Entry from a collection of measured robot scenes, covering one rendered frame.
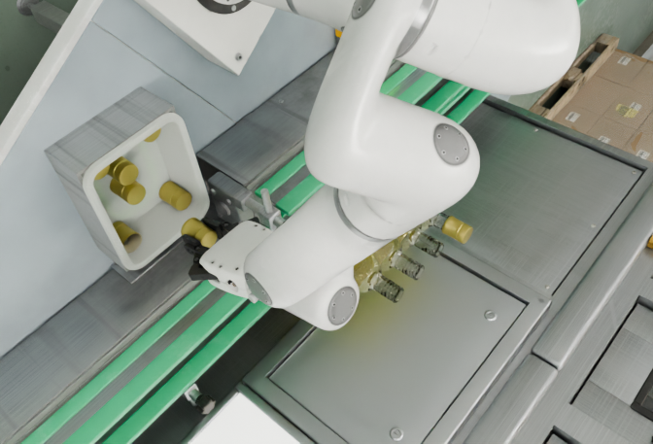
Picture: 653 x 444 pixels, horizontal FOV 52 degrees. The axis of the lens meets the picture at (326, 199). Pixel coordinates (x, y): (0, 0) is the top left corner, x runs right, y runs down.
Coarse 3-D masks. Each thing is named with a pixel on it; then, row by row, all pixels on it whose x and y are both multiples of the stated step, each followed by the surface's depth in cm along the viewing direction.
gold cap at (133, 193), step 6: (114, 180) 101; (114, 186) 101; (120, 186) 100; (126, 186) 99; (132, 186) 99; (138, 186) 100; (114, 192) 102; (120, 192) 100; (126, 192) 99; (132, 192) 99; (138, 192) 100; (144, 192) 101; (126, 198) 99; (132, 198) 100; (138, 198) 101; (132, 204) 100
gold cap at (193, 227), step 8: (184, 224) 99; (192, 224) 99; (200, 224) 99; (184, 232) 99; (192, 232) 98; (200, 232) 98; (208, 232) 98; (216, 232) 100; (200, 240) 98; (208, 240) 99; (216, 240) 100
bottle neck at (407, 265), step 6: (396, 258) 114; (402, 258) 114; (408, 258) 114; (396, 264) 114; (402, 264) 114; (408, 264) 113; (414, 264) 113; (420, 264) 113; (402, 270) 114; (408, 270) 113; (414, 270) 112; (420, 270) 114; (408, 276) 114; (414, 276) 112; (420, 276) 114
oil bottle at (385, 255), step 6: (396, 240) 115; (384, 246) 114; (390, 246) 114; (396, 246) 115; (378, 252) 114; (384, 252) 114; (390, 252) 114; (396, 252) 115; (378, 258) 114; (384, 258) 114; (390, 258) 114; (384, 264) 115; (390, 264) 115; (384, 270) 116
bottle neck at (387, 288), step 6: (378, 276) 112; (372, 282) 112; (378, 282) 111; (384, 282) 111; (390, 282) 111; (372, 288) 112; (378, 288) 111; (384, 288) 111; (390, 288) 110; (396, 288) 110; (402, 288) 111; (384, 294) 111; (390, 294) 110; (396, 294) 110; (402, 294) 112; (390, 300) 111; (396, 300) 111
